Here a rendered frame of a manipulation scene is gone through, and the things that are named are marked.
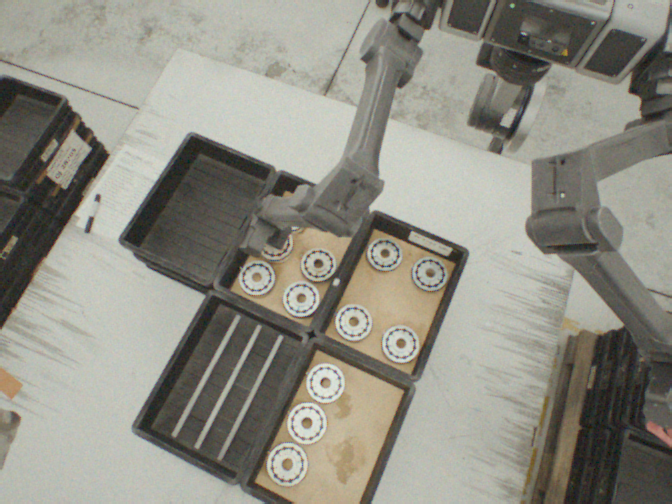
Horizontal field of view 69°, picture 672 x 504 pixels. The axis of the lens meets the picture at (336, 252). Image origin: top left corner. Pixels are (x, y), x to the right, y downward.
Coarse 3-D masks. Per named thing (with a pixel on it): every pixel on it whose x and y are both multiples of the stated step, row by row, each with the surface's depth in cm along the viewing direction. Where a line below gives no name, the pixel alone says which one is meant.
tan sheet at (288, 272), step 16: (288, 192) 153; (304, 240) 147; (320, 240) 148; (336, 240) 148; (336, 256) 146; (288, 272) 144; (240, 288) 142; (320, 288) 143; (272, 304) 141; (304, 320) 139
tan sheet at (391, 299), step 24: (360, 264) 145; (408, 264) 145; (360, 288) 143; (384, 288) 143; (408, 288) 143; (336, 312) 140; (384, 312) 140; (408, 312) 141; (432, 312) 141; (336, 336) 138; (384, 360) 136
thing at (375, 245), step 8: (376, 240) 144; (384, 240) 144; (392, 240) 144; (368, 248) 144; (376, 248) 144; (392, 248) 144; (400, 248) 144; (368, 256) 143; (376, 256) 143; (400, 256) 143; (376, 264) 142; (384, 264) 142; (392, 264) 142
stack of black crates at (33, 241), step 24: (0, 192) 194; (0, 216) 197; (24, 216) 192; (48, 216) 209; (0, 240) 184; (24, 240) 196; (48, 240) 211; (0, 264) 190; (24, 264) 202; (0, 288) 194; (24, 288) 208
